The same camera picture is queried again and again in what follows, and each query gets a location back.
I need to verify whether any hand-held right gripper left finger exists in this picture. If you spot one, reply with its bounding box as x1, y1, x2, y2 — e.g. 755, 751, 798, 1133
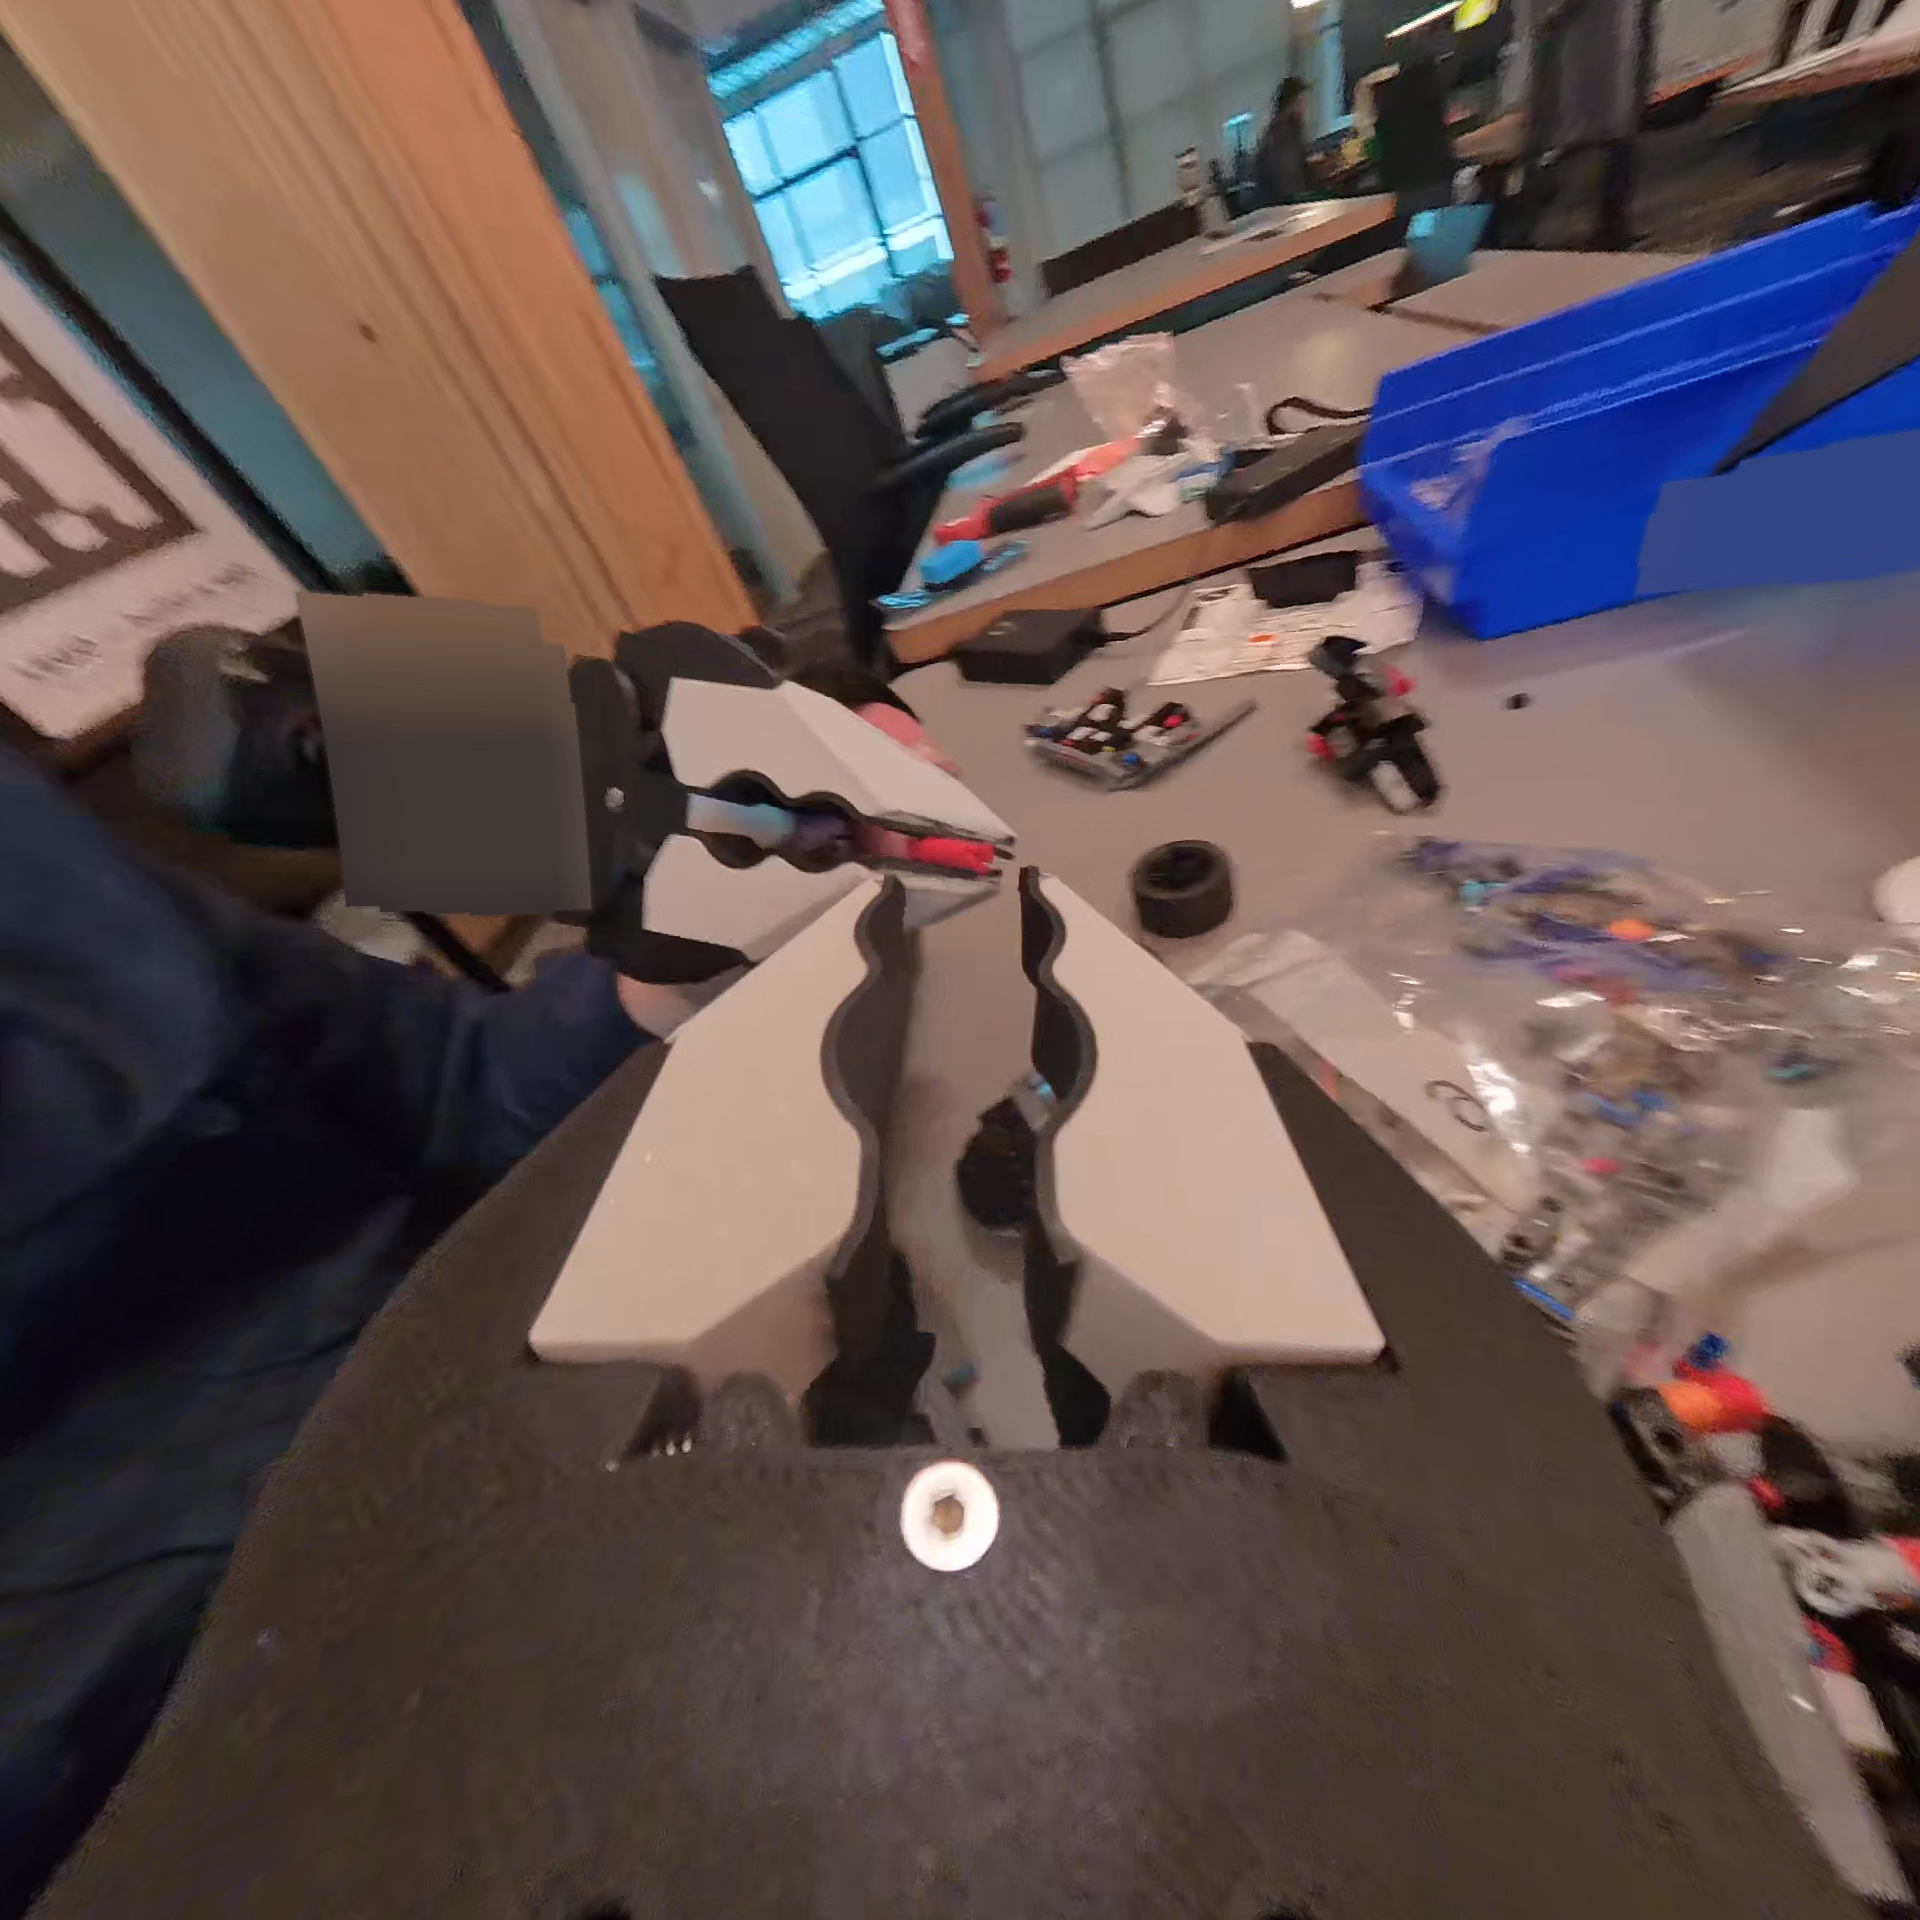
526, 879, 940, 1450

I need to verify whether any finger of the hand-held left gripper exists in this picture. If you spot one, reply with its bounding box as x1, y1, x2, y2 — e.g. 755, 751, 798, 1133
645, 833, 1004, 965
655, 679, 1019, 855

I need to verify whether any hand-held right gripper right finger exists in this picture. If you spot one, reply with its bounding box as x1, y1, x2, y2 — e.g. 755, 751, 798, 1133
1017, 866, 1388, 1450

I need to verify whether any large toy brick car model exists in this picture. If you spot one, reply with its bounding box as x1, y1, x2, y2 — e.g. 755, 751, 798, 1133
1611, 1336, 1920, 1772

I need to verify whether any person's left forearm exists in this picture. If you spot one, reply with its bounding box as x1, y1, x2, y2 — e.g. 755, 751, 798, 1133
337, 901, 706, 1203

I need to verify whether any clear bag with warning print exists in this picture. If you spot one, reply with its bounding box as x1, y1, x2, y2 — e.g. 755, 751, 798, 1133
1185, 930, 1501, 1203

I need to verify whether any small black toy tyre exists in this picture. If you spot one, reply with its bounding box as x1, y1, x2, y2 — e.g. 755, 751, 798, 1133
1131, 840, 1237, 943
958, 1095, 1055, 1235

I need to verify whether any black power brick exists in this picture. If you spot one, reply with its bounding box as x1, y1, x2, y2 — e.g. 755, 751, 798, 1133
951, 609, 1105, 689

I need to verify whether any blue foil wrapper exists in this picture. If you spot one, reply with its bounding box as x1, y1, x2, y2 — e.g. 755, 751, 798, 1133
877, 539, 1038, 609

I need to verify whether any red black electric screwdriver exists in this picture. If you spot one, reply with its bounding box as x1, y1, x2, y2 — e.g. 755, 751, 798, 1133
933, 468, 1082, 544

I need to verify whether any flat brick assembly grey blade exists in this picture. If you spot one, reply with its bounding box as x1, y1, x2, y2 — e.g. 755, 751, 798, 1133
1023, 689, 1259, 793

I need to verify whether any white plastic part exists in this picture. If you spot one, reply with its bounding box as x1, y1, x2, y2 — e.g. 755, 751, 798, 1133
1089, 450, 1186, 528

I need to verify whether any clear bag of brick pieces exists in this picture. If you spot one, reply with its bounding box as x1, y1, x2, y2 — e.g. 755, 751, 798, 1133
1350, 833, 1920, 1353

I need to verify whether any upright clear plastic bag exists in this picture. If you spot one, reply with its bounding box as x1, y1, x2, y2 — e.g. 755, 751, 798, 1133
1062, 335, 1186, 452

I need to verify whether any white sticker sheet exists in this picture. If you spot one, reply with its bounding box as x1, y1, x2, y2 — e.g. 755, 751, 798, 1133
1147, 562, 1419, 689

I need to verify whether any small black red brick assembly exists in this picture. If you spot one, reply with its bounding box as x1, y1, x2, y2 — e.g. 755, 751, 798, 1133
1306, 637, 1445, 817

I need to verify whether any wide wooden pillar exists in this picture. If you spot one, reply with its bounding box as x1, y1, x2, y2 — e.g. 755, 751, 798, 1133
0, 0, 758, 648

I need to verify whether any black flat power bank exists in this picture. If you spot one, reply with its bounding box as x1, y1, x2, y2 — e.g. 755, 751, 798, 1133
1205, 428, 1369, 524

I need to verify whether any narrow wooden pillar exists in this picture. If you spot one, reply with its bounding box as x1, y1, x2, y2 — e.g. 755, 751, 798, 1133
885, 0, 1010, 338

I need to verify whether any wood-edged desk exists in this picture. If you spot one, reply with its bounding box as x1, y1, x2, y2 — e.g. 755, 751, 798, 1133
977, 194, 1397, 384

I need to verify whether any teal laptop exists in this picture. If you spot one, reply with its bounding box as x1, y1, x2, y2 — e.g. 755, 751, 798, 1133
1388, 201, 1495, 301

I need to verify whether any blue plastic bin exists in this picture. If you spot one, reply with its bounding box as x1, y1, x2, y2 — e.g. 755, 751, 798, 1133
1358, 201, 1920, 643

